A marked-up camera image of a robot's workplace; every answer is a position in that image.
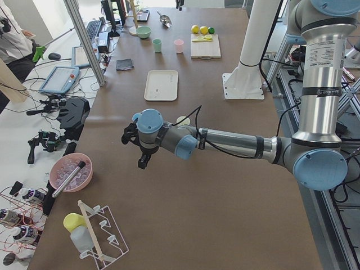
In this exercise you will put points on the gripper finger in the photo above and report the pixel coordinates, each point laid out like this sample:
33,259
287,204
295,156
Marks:
143,161

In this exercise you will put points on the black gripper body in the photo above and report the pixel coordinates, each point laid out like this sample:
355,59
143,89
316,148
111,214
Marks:
146,152

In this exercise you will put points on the cream white cup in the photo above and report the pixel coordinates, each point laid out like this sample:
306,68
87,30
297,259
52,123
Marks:
182,120

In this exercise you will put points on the pink cup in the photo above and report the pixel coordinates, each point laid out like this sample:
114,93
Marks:
179,45

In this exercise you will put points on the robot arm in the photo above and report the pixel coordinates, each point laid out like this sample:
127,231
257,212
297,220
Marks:
312,154

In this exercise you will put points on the cream rabbit print tray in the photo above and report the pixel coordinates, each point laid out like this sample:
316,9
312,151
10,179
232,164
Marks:
161,85

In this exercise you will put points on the metal pestle black tip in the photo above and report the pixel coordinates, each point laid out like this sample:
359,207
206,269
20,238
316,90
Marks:
68,179

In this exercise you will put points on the grey folded cloth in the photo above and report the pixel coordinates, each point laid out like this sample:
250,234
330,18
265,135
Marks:
124,64

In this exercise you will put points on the yellow capped clear bottle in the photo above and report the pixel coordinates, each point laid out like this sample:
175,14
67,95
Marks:
79,233

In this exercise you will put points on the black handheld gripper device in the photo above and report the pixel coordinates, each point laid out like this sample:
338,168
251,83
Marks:
49,140

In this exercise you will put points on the green cup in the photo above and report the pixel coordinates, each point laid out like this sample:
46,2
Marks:
157,45

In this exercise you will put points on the wooden cutting board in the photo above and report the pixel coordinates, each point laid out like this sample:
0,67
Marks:
205,50

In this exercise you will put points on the blue teach pendant near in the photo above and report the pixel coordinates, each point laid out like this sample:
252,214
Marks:
60,80

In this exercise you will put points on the blue teach pendant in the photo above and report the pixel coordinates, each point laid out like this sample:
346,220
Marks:
79,58
60,80

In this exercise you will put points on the blue teach pendant far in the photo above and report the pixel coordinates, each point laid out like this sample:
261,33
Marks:
79,58

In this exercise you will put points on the green bowl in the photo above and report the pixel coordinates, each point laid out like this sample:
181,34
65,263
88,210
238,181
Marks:
143,32

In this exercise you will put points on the wooden cup stand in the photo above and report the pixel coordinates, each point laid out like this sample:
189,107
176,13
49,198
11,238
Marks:
134,29

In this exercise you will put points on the yellow plastic knife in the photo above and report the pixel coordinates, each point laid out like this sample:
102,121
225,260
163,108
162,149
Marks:
195,40

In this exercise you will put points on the lemon half upper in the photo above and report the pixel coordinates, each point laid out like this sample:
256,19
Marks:
207,38

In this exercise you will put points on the whole lemon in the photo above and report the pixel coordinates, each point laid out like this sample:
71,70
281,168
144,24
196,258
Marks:
195,29
204,30

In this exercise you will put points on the metal ice scoop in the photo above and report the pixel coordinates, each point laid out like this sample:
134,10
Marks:
165,20

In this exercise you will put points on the green lime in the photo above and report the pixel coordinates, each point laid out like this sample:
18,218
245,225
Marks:
211,30

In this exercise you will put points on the black keyboard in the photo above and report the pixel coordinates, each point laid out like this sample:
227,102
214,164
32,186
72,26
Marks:
93,28

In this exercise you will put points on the black computer mouse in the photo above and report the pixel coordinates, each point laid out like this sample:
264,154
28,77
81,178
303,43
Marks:
54,56

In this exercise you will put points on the person in white shirt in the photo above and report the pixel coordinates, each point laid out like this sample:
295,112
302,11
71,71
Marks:
17,50

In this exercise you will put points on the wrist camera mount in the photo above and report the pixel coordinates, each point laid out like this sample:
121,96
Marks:
130,134

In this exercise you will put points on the white wire bottle rack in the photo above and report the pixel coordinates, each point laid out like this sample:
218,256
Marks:
109,242

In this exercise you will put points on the aluminium frame post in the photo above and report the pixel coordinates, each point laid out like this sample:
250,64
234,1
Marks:
73,11

